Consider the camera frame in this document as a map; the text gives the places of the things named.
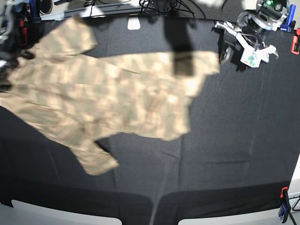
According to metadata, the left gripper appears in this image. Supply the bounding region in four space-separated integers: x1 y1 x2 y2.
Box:
215 10 279 63

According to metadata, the camouflage t-shirt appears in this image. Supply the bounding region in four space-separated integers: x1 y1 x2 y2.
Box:
0 17 219 175

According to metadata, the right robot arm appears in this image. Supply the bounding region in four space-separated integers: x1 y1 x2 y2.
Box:
0 0 15 44

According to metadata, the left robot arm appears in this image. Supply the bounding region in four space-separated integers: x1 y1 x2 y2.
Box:
215 0 291 68

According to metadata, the blue clamp top right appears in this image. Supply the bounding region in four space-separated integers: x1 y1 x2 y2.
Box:
280 4 296 32

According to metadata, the red black clamp right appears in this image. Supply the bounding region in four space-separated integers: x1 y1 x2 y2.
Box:
291 28 300 55

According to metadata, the red black clamp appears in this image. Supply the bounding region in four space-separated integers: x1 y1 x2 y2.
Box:
291 28 300 55
17 19 27 46

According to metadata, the black table cloth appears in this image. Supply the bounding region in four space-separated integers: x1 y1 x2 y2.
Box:
0 17 300 225

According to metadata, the blue orange clamp bottom right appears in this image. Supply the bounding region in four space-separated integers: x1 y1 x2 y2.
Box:
278 187 291 224

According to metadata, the blue clamp top left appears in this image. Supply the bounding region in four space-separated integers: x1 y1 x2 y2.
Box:
27 0 41 23

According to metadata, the red black clamp left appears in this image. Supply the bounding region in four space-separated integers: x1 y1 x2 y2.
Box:
17 19 27 46

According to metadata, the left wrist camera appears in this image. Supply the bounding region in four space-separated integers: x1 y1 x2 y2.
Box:
240 46 262 68

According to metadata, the black cable bundle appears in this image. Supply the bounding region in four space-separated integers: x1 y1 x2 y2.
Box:
138 0 196 17

